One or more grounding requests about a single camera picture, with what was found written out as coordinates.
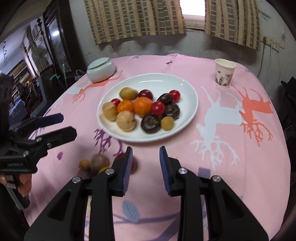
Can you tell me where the tan pepino melon back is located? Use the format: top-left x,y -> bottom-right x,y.
119,87 -> 138,100

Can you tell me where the dark red plum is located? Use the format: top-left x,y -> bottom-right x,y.
138,89 -> 154,100

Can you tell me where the large red plum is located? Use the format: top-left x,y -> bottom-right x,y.
115,152 -> 138,174

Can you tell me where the white oval plate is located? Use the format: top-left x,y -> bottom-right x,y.
97,73 -> 199,143

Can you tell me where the dark wooden cabinet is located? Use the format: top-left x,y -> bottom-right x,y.
43,1 -> 85,78

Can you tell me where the left plaid curtain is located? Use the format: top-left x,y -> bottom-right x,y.
84,0 -> 186,45

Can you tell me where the plaid curtain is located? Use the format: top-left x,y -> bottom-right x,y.
205,0 -> 261,51
84,0 -> 186,45

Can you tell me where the right plaid curtain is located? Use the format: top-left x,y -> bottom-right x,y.
205,0 -> 261,51

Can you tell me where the large orange mandarin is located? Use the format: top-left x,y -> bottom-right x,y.
134,97 -> 153,116

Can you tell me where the small tan longan back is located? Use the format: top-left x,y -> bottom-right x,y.
79,160 -> 90,172

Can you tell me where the tan pepino melon front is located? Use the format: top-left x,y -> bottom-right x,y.
116,111 -> 137,132

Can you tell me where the pink patterned tablecloth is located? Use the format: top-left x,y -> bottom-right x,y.
25,54 -> 290,240

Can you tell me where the tan pepino melon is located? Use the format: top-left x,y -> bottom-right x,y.
116,111 -> 137,132
119,87 -> 138,100
102,102 -> 117,121

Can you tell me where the white ceramic lidded jar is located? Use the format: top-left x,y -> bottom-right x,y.
86,57 -> 116,83

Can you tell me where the standing fan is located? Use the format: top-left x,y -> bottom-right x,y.
23,18 -> 52,75

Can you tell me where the red cherry tomato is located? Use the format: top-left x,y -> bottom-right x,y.
110,98 -> 121,106
169,90 -> 181,102
151,101 -> 166,116

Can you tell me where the wall power strip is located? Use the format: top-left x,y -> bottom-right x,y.
261,36 -> 285,52

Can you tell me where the yellow green citrus fruit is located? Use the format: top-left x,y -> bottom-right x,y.
99,166 -> 109,173

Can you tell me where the small orange mandarin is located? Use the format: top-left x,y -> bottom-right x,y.
117,99 -> 134,113

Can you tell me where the small tan longan front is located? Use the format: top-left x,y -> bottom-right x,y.
161,116 -> 174,131

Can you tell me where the floral paper cup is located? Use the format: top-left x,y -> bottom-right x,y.
215,59 -> 236,88

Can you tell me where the small tan longan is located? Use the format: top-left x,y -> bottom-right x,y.
79,160 -> 90,172
161,116 -> 174,131

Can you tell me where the brown round passion fruit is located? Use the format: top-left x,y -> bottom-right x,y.
90,154 -> 109,174

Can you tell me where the person's left hand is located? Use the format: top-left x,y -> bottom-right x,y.
0,174 -> 32,197

